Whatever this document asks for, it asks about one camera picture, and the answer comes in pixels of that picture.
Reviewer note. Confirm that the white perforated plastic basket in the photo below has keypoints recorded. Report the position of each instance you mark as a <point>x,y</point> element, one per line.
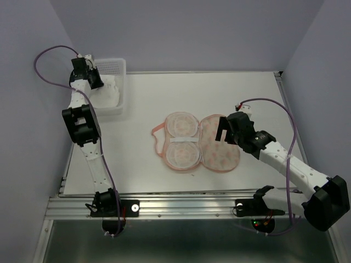
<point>81,88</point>

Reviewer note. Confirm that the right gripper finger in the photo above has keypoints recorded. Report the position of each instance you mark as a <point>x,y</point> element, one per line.
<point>229,138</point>
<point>223,125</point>

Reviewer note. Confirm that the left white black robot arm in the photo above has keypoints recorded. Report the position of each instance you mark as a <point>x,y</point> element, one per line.
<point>84,130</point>

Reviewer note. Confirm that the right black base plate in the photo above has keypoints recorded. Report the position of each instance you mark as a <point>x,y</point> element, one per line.
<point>254,207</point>

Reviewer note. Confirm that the floral mesh laundry bag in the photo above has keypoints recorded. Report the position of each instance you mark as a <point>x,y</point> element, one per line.
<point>184,143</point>

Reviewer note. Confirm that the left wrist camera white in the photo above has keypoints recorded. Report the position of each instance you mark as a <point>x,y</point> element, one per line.
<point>88,57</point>

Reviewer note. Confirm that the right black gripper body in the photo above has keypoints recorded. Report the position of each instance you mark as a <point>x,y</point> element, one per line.
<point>239,139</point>

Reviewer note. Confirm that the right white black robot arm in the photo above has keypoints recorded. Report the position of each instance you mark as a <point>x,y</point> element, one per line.
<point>321,199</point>

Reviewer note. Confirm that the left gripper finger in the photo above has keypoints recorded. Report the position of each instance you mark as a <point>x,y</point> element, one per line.
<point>94,79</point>
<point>91,65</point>

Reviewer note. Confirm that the aluminium mounting rail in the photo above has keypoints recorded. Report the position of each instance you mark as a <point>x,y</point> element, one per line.
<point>198,205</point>

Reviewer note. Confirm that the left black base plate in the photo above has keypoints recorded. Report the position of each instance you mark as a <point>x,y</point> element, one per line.
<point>129,208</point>

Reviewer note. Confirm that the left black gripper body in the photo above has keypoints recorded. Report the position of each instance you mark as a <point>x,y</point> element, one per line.
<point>86,71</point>

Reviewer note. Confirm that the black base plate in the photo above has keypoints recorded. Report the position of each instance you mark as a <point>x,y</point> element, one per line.
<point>254,207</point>
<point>129,208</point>

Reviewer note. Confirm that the white bra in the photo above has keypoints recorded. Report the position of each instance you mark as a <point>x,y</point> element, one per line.
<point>107,96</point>

